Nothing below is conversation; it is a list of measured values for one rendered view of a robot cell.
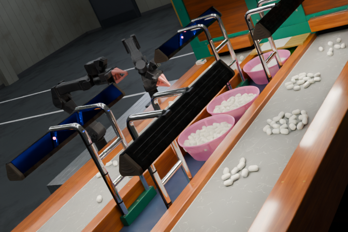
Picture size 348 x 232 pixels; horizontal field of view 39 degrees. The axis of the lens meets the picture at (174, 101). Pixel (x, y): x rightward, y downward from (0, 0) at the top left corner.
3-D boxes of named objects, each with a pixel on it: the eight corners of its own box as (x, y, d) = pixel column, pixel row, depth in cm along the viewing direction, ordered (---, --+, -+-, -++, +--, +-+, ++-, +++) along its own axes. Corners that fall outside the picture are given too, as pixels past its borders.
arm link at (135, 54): (145, 56, 281) (132, 29, 304) (131, 62, 281) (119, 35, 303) (151, 71, 290) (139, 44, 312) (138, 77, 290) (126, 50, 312)
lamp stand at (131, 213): (95, 224, 196) (43, 130, 182) (124, 193, 210) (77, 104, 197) (129, 226, 184) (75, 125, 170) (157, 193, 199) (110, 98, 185)
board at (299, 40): (250, 55, 285) (249, 54, 284) (260, 45, 295) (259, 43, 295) (303, 44, 264) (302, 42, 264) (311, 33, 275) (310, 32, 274)
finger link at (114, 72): (129, 62, 236) (115, 66, 242) (121, 68, 231) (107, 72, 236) (135, 74, 239) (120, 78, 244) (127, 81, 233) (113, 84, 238)
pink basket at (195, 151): (175, 166, 214) (167, 148, 211) (203, 134, 233) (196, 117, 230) (226, 163, 197) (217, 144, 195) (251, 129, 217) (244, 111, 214)
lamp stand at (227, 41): (205, 106, 266) (173, 32, 252) (221, 89, 280) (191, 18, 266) (234, 102, 254) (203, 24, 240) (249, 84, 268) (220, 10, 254)
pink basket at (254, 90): (210, 136, 228) (203, 119, 225) (216, 112, 252) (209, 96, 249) (265, 120, 219) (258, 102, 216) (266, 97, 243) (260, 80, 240)
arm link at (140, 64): (149, 64, 273) (142, 47, 277) (135, 71, 273) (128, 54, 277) (153, 73, 284) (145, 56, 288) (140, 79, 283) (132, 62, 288)
